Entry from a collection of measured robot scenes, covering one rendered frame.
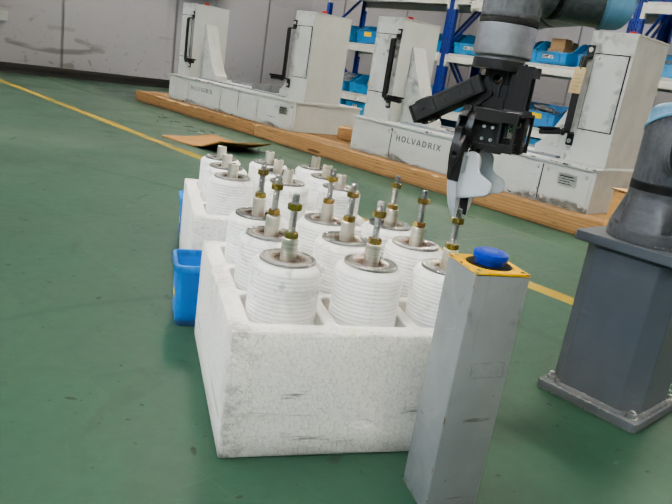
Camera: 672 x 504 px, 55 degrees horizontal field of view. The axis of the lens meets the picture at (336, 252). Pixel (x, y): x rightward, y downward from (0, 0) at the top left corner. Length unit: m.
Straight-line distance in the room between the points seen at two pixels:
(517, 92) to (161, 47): 6.87
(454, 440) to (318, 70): 3.52
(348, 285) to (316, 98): 3.35
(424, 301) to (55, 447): 0.52
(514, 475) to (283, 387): 0.35
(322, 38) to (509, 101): 3.33
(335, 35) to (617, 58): 1.91
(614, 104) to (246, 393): 2.29
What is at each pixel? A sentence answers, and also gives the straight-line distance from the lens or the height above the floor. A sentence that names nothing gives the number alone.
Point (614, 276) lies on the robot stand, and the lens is 1.18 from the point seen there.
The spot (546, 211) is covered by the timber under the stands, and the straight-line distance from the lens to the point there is 2.85.
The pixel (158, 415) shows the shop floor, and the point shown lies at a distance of 0.98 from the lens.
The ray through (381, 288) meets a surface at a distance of 0.87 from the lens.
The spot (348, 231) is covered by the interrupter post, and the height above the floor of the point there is 0.27.
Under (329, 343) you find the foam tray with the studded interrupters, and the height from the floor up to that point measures 0.17.
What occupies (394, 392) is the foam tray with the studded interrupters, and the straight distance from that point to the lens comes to 0.91.
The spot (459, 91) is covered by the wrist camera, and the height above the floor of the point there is 0.50.
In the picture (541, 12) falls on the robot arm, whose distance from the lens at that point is 0.91.
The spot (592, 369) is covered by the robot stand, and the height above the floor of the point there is 0.07.
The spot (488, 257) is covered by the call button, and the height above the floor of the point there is 0.33.
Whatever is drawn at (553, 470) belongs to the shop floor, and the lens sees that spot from 1.03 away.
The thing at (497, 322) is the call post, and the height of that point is 0.26.
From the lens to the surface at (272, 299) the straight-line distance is 0.84.
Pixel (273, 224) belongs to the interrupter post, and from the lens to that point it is 0.96.
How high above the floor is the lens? 0.50
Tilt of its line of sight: 16 degrees down
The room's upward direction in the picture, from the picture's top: 9 degrees clockwise
